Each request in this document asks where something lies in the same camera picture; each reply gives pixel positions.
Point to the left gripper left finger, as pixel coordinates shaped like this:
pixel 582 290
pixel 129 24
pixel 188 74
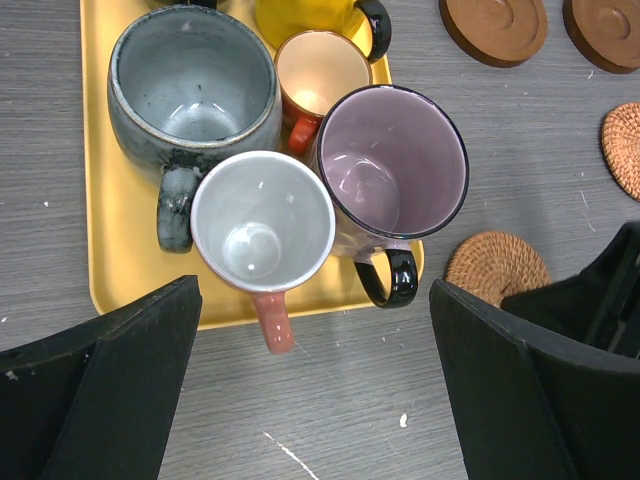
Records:
pixel 97 400

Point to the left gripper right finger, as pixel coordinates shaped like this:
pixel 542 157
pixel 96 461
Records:
pixel 529 403

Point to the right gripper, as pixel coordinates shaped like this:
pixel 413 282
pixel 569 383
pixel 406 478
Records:
pixel 599 306

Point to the woven rattan coaster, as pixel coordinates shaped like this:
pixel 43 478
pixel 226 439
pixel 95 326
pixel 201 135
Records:
pixel 620 144
pixel 493 265

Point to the brown wooden saucer coaster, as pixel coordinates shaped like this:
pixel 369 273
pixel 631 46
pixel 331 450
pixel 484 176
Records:
pixel 498 33
pixel 605 32

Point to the small red cup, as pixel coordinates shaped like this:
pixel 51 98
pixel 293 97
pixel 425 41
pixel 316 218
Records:
pixel 316 68

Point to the yellow serving tray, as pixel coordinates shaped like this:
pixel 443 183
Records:
pixel 124 258

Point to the pink mug white interior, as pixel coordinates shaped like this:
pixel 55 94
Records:
pixel 264 223

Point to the grey speckled round mug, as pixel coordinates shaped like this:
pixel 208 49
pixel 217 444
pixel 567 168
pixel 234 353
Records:
pixel 188 87

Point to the black mug cream interior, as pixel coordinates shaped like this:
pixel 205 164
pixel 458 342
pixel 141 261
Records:
pixel 213 4

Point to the purple mug black handle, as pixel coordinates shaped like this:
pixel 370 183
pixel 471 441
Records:
pixel 397 170

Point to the yellow mug black handle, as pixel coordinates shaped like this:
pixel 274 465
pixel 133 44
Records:
pixel 279 20

